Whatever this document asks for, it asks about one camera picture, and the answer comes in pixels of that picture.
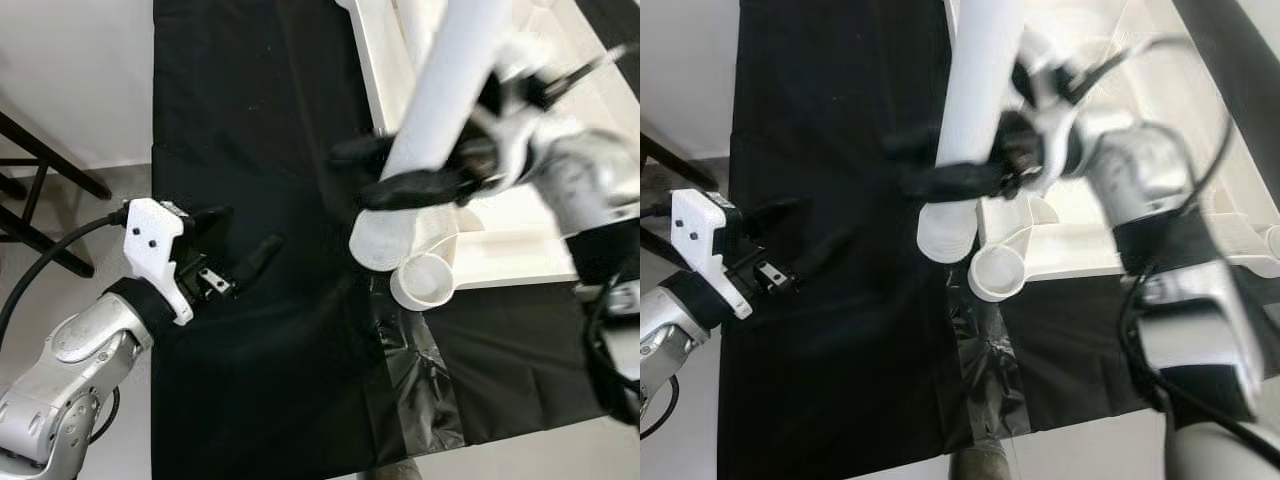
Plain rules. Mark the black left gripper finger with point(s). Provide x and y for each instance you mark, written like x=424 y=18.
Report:
x=215 y=220
x=775 y=213
x=260 y=260
x=826 y=260

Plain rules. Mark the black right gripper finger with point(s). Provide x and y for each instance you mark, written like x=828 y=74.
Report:
x=420 y=188
x=362 y=150
x=912 y=138
x=960 y=180

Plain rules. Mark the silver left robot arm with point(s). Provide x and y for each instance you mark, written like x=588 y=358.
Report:
x=665 y=330
x=70 y=370

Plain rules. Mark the white plastic children table top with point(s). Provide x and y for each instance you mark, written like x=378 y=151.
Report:
x=500 y=240
x=1070 y=240

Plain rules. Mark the robot right leg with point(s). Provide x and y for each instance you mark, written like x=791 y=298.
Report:
x=390 y=472
x=980 y=465

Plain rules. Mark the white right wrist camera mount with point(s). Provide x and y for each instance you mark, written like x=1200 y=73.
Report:
x=515 y=120
x=1055 y=110

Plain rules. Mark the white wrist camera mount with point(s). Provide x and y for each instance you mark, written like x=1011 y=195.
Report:
x=705 y=245
x=1055 y=110
x=515 y=120
x=155 y=250

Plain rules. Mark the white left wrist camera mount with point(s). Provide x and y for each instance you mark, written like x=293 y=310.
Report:
x=705 y=245
x=155 y=250

